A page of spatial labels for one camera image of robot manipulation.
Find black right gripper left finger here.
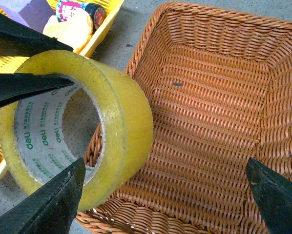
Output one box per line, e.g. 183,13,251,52
0,73,74,108

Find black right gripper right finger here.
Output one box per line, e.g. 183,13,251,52
246,158,292,234

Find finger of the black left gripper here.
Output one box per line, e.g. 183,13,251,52
0,158,85,234
0,13,73,57

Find yellow tape roll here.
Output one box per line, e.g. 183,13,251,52
0,50,153,211

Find yellow woven basket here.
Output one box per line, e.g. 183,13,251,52
0,0,124,180

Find brown wicker basket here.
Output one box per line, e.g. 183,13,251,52
77,2,292,234

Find purple foam cube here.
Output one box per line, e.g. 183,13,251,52
0,0,55,33

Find small pink labelled can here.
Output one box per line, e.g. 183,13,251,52
55,0,107,30

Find toy bread croissant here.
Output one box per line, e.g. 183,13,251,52
43,8,93,53

